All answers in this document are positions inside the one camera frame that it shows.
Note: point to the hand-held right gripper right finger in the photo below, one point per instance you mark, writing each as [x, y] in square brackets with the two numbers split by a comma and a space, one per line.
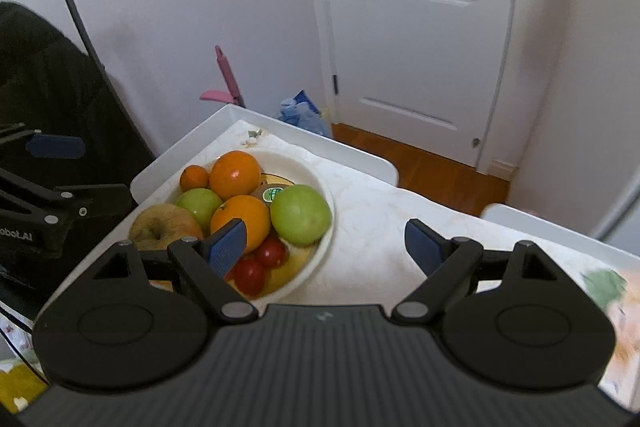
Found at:
[422, 244]

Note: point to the medium orange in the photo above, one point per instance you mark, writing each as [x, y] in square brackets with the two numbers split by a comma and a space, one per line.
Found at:
[245, 214]

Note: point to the pale yellow apple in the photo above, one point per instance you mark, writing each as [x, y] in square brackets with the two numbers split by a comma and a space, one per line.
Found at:
[160, 224]

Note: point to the pink plastic dustpan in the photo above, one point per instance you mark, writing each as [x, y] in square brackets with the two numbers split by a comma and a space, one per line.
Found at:
[227, 77]

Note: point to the black door hinge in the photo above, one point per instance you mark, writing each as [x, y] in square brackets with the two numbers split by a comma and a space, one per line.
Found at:
[335, 85]

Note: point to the large orange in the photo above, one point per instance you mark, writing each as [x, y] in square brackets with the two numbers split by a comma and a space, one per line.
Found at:
[235, 174]

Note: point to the small mandarin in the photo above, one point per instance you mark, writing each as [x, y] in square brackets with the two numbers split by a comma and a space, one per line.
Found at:
[194, 178]

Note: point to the cream plate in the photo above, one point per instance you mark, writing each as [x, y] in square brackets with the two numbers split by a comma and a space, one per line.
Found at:
[305, 171]

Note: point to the large green apple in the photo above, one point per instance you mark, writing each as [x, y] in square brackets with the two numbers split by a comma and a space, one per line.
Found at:
[302, 214]

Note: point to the red cherry tomato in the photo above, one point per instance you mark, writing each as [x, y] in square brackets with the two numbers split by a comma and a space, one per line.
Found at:
[272, 252]
[249, 276]

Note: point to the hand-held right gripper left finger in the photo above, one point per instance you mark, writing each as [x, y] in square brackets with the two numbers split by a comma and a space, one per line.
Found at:
[227, 247]

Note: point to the yellow cloth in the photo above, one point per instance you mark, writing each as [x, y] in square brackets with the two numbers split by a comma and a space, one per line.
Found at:
[20, 387]

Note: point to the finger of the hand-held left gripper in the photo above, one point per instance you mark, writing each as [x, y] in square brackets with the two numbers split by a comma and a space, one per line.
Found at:
[100, 202]
[55, 146]

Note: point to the blue plastic bag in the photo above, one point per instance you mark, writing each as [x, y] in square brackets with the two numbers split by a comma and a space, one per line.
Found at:
[302, 114]

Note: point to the small green apple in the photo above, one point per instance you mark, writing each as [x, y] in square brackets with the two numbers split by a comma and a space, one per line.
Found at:
[200, 207]

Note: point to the white rimmed table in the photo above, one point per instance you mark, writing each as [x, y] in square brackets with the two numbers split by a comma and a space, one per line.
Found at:
[175, 152]

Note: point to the white door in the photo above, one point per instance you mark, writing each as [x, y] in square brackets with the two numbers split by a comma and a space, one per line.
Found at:
[410, 57]

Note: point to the black quilted cloth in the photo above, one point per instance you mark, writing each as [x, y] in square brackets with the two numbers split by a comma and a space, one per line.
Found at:
[50, 72]

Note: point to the brown kiwi with sticker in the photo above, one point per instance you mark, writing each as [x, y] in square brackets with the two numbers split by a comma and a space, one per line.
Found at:
[260, 194]

